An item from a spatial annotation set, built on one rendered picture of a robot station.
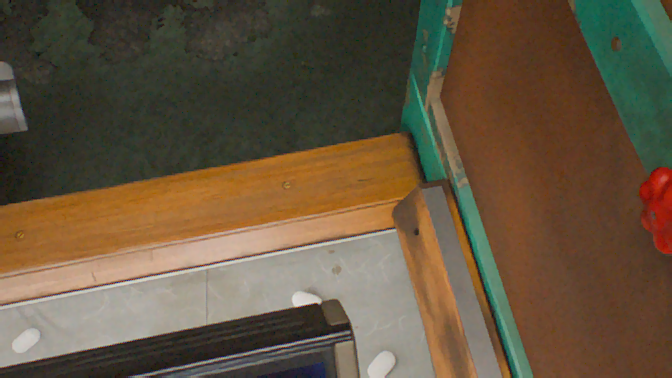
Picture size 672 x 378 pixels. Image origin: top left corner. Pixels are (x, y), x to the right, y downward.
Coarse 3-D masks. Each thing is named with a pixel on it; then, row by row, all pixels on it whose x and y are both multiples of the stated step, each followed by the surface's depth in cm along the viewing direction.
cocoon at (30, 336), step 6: (30, 330) 83; (36, 330) 83; (18, 336) 83; (24, 336) 82; (30, 336) 82; (36, 336) 83; (18, 342) 82; (24, 342) 82; (30, 342) 82; (18, 348) 82; (24, 348) 82
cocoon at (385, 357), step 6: (384, 354) 81; (390, 354) 81; (378, 360) 81; (384, 360) 81; (390, 360) 81; (372, 366) 81; (378, 366) 81; (384, 366) 81; (390, 366) 81; (372, 372) 81; (378, 372) 80; (384, 372) 81
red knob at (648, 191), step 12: (660, 168) 36; (648, 180) 37; (660, 180) 35; (648, 192) 37; (660, 192) 35; (648, 204) 36; (660, 204) 35; (648, 216) 37; (660, 216) 35; (648, 228) 37; (660, 228) 36; (660, 240) 36
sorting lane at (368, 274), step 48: (384, 240) 89; (96, 288) 86; (144, 288) 87; (192, 288) 87; (240, 288) 87; (288, 288) 87; (336, 288) 87; (384, 288) 87; (0, 336) 84; (48, 336) 84; (96, 336) 84; (144, 336) 84; (384, 336) 84
